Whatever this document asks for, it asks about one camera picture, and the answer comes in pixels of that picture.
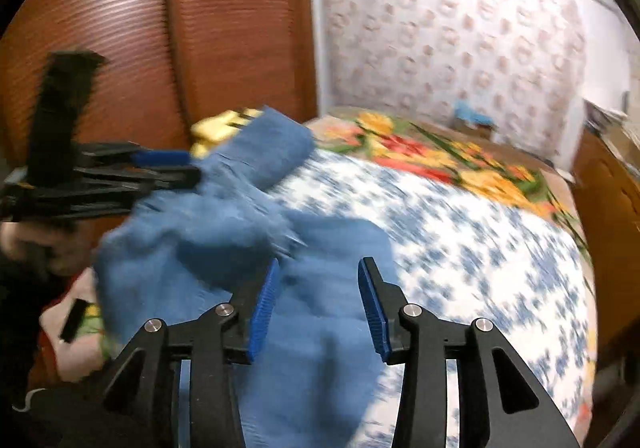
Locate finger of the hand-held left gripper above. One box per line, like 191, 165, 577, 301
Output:
75, 166, 202, 216
75, 142, 193, 169

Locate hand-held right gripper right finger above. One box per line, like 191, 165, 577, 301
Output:
357, 256, 581, 448

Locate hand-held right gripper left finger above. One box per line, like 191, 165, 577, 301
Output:
75, 258, 282, 448

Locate blue denim pants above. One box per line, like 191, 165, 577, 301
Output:
95, 105, 401, 448

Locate person's left hand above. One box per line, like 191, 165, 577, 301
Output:
0, 222, 96, 279

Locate yellow plush toy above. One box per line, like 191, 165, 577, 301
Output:
190, 109, 263, 159

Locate blue white floral bedsheet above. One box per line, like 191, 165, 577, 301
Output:
235, 148, 598, 448

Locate wooden louvered wardrobe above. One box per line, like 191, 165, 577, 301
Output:
0, 0, 318, 229

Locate colourful floral blanket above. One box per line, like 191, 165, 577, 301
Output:
305, 108, 591, 254

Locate person's dark clothing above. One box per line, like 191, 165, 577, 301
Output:
0, 253, 176, 448

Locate blue plastic bag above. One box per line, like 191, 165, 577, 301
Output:
452, 98, 493, 125

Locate wooden sideboard cabinet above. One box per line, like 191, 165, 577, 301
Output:
572, 128, 640, 359

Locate circle-patterned sheer curtain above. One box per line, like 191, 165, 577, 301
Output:
317, 0, 588, 159

